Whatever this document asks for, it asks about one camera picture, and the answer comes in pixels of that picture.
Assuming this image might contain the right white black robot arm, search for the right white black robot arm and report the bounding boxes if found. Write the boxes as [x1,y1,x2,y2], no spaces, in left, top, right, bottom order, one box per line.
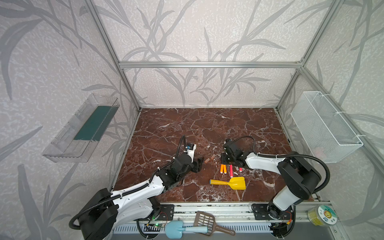
[222,136,331,219]

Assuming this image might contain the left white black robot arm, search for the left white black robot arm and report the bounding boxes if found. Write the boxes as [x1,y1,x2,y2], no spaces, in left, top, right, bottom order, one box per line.
[69,136,203,240]

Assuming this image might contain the yellow toy shovel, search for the yellow toy shovel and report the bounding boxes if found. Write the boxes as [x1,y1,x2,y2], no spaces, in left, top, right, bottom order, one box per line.
[209,177,246,191]

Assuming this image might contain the brown slotted scoop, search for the brown slotted scoop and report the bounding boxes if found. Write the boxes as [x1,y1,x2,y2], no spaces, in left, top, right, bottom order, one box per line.
[194,211,236,237]

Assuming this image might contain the light blue toy shovel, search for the light blue toy shovel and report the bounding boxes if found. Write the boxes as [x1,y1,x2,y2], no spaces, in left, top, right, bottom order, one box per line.
[165,221,208,240]

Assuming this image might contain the green label tape roll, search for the green label tape roll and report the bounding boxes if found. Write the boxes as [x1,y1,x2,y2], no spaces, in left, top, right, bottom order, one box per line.
[307,205,338,227]

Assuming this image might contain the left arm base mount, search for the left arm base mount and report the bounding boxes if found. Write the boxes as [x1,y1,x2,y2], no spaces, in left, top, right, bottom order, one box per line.
[148,204,175,221]

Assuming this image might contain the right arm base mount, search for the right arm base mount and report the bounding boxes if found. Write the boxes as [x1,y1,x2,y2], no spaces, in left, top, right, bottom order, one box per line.
[251,204,294,221]

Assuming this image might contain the white wire mesh basket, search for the white wire mesh basket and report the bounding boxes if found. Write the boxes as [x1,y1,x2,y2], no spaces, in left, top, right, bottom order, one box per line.
[291,91,364,164]

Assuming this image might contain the clear plastic wall tray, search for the clear plastic wall tray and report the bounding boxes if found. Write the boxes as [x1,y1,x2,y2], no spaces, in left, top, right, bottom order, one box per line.
[42,94,120,163]

